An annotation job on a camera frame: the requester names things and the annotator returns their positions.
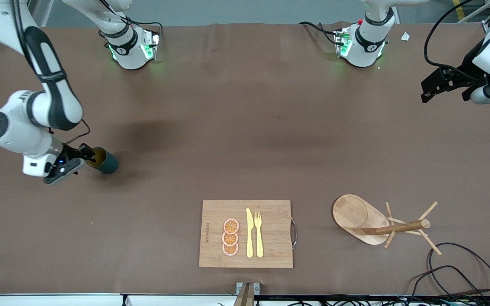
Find dark teal cup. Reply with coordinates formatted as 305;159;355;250
86;147;120;174

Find wooden cup rack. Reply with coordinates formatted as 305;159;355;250
331;194;443;256

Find brown table cover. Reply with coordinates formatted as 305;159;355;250
0;22;490;297

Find yellow plastic knife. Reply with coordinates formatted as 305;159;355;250
246;208;254;258

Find yellow plastic fork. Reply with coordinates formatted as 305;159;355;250
254;211;264;258

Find bamboo cutting board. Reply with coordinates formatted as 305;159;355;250
199;200;299;269

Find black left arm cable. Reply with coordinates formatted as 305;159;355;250
424;0;481;82

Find black left base cable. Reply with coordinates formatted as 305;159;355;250
298;21;343;45

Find black base cable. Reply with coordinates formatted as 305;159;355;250
298;21;343;45
105;0;163;43

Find white table edge rail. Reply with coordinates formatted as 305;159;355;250
0;293;237;306

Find black right base cable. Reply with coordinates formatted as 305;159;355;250
105;0;163;43

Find black looped floor cable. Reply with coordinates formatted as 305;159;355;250
410;266;490;306
428;242;490;306

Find metal bracket with post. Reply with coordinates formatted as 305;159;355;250
233;282;260;306

